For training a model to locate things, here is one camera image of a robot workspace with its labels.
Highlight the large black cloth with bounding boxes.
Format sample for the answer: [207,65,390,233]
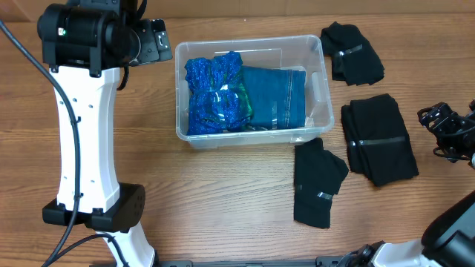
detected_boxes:
[341,94,419,188]

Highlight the blue green sparkly cloth bundle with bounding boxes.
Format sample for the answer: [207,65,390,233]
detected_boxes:
[185,51,253,136]

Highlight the blue denim jeans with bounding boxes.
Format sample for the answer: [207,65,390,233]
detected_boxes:
[242,66,306,131]

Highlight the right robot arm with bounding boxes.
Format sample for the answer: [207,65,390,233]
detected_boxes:
[338,102,474,266]

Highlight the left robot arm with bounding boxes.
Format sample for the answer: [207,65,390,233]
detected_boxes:
[37,0,172,266]

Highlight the clear plastic storage bin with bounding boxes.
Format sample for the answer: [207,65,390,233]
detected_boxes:
[174,35,335,149]

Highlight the small black cloth top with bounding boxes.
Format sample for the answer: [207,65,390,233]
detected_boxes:
[320,22,384,86]

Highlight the black cloth near bin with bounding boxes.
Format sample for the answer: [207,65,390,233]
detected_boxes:
[294,138,349,228]

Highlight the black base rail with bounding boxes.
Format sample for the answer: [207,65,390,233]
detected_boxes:
[158,256,342,267]

